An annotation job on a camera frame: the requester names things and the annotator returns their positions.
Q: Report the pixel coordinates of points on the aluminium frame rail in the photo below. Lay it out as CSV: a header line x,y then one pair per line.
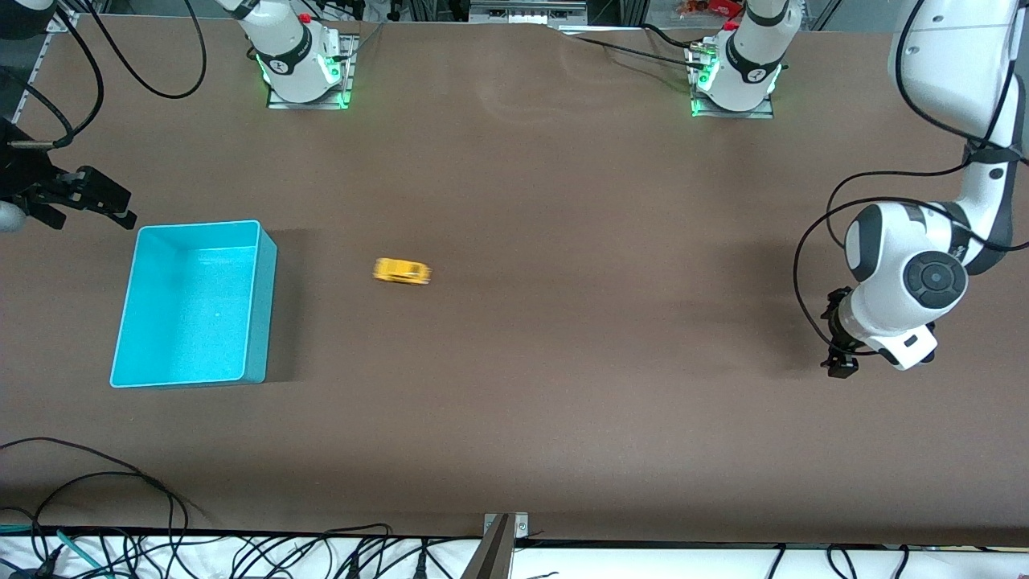
x,y
526,12

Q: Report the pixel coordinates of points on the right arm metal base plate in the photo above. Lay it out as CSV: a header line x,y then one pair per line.
x,y
348,76

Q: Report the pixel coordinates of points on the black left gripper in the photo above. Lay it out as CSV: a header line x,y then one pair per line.
x,y
837,326

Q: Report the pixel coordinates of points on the yellow beetle toy car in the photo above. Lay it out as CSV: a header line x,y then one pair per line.
x,y
402,271

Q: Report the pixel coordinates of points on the aluminium edge profile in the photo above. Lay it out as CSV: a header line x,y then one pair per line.
x,y
66,24

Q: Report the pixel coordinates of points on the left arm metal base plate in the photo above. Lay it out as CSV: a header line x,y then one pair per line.
x,y
731,114

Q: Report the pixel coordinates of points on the grey metal post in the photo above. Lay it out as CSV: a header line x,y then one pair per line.
x,y
490,559

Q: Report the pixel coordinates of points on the red background object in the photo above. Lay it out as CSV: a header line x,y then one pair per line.
x,y
711,8

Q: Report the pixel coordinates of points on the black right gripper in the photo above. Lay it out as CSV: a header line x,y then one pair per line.
x,y
24,175

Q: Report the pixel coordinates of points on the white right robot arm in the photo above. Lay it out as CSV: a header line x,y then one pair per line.
x,y
301,60

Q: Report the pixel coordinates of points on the turquoise plastic bin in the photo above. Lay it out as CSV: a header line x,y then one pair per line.
x,y
193,322

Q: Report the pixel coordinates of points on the small metal bracket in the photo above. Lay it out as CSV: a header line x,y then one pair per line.
x,y
521,527

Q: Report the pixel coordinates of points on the white ledge panel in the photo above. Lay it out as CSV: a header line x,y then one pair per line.
x,y
643,567

